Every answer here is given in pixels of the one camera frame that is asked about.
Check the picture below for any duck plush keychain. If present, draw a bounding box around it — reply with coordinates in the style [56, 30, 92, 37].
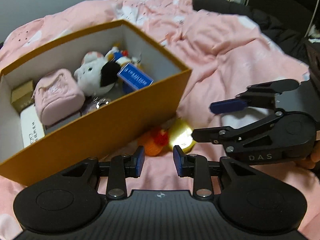
[104, 46, 141, 68]

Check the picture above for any yellow round toy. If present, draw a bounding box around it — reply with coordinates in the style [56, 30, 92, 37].
[168, 119, 196, 154]

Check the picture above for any white long box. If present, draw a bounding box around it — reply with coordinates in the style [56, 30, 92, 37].
[20, 105, 45, 148]

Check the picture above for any black pillow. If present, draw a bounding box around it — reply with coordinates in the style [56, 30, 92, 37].
[192, 0, 309, 63]

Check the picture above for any blue barcode tag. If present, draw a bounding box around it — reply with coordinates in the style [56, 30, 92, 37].
[117, 63, 153, 90]

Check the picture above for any pink cloud print duvet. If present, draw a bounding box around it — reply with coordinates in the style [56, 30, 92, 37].
[1, 0, 319, 239]

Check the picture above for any white black plush cow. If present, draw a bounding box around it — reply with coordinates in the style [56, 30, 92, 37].
[74, 51, 121, 96]

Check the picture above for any gold small box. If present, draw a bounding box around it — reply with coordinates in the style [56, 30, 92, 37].
[11, 80, 35, 113]

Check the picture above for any pink mini backpack pouch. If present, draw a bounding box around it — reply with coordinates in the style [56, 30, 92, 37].
[33, 68, 85, 126]

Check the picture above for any orange crochet ball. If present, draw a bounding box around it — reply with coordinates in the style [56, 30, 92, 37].
[138, 126, 169, 157]

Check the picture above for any orange cardboard storage box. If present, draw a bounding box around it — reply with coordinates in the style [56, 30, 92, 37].
[1, 20, 191, 186]

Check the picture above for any right hand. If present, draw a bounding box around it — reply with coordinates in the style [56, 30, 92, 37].
[296, 152, 319, 170]

